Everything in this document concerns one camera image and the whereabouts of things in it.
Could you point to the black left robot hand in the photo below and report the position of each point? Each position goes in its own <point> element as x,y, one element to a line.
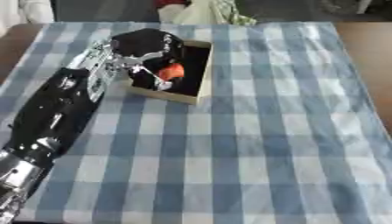
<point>145,43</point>

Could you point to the orange toy block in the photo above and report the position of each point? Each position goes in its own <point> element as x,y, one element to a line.
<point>172,71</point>

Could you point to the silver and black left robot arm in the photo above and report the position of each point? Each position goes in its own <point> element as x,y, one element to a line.
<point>51,116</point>

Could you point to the tan cardboard box black inside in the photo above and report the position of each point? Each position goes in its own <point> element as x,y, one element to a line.
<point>201,70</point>

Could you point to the person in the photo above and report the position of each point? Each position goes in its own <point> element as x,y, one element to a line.
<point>176,10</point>

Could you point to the green and white checked cloth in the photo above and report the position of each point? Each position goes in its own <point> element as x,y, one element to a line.
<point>232,13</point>

